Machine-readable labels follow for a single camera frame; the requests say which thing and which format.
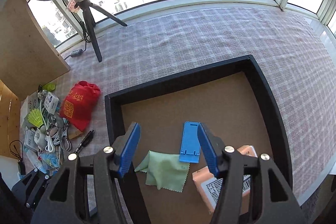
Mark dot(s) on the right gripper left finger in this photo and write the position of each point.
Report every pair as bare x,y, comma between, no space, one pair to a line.
84,188

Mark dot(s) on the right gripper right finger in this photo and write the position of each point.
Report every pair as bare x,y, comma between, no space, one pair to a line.
271,199

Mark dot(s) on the black pen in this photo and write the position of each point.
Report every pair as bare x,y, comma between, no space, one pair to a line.
87,139

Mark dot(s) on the yellow plastic shuttlecock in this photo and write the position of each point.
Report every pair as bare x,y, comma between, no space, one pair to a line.
35,118

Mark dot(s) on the blue phone stand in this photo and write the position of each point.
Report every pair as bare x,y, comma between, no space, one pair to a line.
190,147

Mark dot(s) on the light green cleaning cloth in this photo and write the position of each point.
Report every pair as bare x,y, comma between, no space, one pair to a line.
164,171

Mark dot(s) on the red drawstring bag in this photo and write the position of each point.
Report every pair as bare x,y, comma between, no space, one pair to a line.
78,105

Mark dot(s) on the polka dot tissue pack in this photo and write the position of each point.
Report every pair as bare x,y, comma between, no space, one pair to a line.
51,103

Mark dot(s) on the white plug-in device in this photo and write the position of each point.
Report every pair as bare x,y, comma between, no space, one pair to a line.
40,140

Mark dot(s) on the black tray box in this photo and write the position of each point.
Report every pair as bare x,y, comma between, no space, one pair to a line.
232,98

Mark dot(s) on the green tube bottle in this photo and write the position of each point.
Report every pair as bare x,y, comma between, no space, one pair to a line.
50,87

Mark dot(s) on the wooden board panel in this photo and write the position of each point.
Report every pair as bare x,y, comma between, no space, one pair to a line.
28,58

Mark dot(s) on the plaid tablecloth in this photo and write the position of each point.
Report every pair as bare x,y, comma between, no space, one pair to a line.
288,48

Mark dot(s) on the black tripod stand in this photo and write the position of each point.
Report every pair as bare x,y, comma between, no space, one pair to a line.
90,23

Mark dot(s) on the black inline cable remote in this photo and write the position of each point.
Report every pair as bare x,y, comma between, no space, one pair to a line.
76,53

